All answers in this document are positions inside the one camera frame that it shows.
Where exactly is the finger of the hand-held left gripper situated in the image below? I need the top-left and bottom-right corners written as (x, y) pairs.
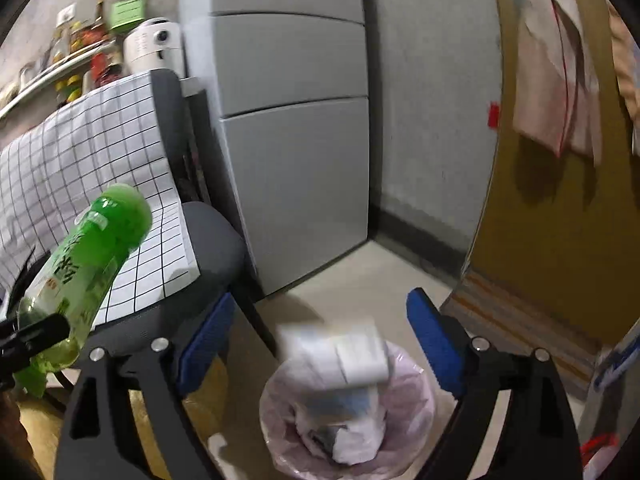
top-left (0, 314), bottom-right (71, 376)

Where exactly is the green plastic bottle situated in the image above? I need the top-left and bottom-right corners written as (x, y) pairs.
top-left (11, 183), bottom-right (153, 400)

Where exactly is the green plastic basket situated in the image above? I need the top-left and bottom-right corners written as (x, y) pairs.
top-left (109, 0), bottom-right (148, 31)

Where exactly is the white wall shelf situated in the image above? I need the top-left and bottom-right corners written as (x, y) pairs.
top-left (0, 42), bottom-right (128, 121)

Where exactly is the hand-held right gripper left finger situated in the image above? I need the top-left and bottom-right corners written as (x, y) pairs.
top-left (54, 291), bottom-right (237, 480)

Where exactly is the orange sauce bottle yellow cap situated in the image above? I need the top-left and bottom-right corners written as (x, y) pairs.
top-left (69, 21), bottom-right (91, 51)

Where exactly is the pink white hanging cloth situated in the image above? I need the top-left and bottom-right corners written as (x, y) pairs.
top-left (512, 0), bottom-right (608, 166)

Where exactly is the yellow wooden door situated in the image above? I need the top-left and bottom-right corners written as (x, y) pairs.
top-left (440, 0), bottom-right (640, 401)

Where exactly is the grey office chair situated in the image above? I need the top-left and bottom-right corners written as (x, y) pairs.
top-left (45, 69), bottom-right (281, 406)

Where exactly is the red white plastic bag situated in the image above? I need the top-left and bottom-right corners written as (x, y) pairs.
top-left (579, 432), bottom-right (631, 480)

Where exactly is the blue plastic item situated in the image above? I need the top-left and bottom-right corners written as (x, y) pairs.
top-left (592, 330), bottom-right (640, 396)

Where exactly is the white foam block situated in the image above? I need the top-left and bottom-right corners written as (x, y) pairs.
top-left (277, 317), bottom-right (392, 391)

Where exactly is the white black checkered cloth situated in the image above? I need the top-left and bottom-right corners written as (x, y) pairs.
top-left (0, 71), bottom-right (201, 326)

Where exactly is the striped mat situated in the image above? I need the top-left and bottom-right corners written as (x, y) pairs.
top-left (440, 270), bottom-right (606, 401)

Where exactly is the large cooking oil bottle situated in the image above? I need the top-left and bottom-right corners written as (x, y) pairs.
top-left (90, 49), bottom-right (126, 88)

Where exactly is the grey refrigerator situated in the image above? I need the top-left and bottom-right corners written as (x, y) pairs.
top-left (177, 0), bottom-right (371, 298)

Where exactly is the trash bin with pink bag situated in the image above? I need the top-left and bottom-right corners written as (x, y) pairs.
top-left (259, 340), bottom-right (437, 480)

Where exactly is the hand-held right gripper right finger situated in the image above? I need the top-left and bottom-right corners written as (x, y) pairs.
top-left (406, 287), bottom-right (586, 480)

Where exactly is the white air fryer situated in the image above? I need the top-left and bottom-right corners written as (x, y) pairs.
top-left (122, 17), bottom-right (187, 77)

